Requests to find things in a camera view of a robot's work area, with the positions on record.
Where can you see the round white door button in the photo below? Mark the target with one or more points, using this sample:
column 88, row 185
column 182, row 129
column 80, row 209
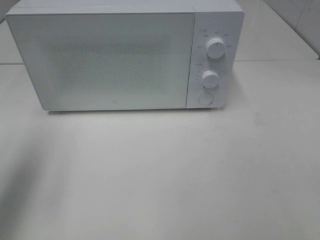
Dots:
column 206, row 99

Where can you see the white microwave knob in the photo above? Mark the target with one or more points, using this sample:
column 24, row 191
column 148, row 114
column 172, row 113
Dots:
column 210, row 79
column 215, row 47

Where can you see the white microwave door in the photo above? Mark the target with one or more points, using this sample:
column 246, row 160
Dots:
column 106, row 61

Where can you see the white microwave oven body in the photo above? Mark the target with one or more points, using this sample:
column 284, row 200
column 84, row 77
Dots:
column 211, row 18

